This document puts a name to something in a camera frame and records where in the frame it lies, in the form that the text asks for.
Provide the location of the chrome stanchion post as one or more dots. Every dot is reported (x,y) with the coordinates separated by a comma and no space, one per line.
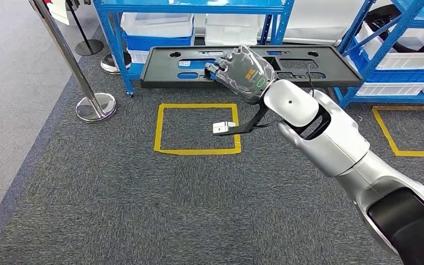
(96,108)
(107,66)

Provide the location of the black stanchion post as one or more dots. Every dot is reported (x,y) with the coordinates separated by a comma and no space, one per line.
(89,47)

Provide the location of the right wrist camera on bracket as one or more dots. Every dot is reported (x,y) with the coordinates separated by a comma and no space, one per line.
(223,127)

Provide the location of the blue metal shelf rack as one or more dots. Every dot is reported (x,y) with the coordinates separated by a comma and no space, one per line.
(197,7)
(387,47)

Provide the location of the long black plastic part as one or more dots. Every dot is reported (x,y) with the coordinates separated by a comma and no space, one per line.
(157,69)

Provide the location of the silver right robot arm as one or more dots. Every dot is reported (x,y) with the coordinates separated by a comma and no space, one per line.
(336,146)

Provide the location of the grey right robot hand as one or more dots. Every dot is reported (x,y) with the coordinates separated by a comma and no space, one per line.
(245,75)

